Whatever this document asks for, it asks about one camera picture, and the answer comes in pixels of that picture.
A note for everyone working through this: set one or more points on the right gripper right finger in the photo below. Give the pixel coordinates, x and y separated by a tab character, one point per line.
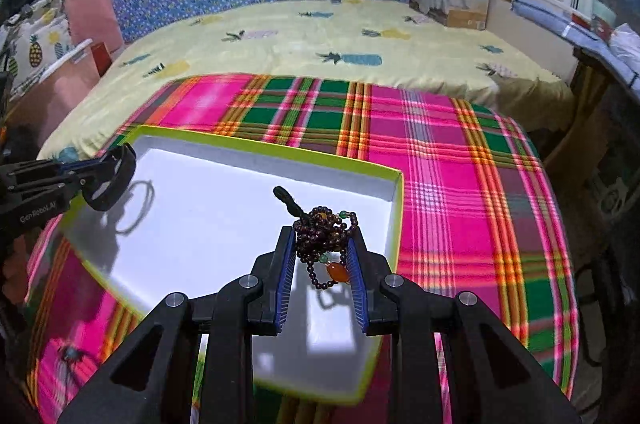
450	355

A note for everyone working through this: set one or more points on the yellow pineapple bed sheet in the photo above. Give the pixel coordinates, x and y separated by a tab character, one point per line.
369	41

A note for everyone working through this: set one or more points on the pink plaid cloth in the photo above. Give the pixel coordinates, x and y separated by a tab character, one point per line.
479	213

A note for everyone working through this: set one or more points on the white crumpled cloth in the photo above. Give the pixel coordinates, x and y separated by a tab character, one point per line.
624	43

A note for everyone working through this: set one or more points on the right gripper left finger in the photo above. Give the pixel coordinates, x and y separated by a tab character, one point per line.
193	348

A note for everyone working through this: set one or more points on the pineapple print pillow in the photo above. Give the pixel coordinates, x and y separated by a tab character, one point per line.
38	35

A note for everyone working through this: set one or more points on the dark side table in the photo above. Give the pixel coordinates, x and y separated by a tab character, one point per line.
571	127

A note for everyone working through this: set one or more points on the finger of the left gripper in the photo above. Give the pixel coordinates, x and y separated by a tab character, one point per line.
39	188
51	170

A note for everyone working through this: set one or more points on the pink nightstand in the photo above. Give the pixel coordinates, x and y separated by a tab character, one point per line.
60	89

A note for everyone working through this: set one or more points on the yellow green shallow box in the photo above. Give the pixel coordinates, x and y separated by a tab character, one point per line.
199	211

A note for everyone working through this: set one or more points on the black leather wristband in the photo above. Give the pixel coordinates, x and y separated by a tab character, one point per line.
121	164

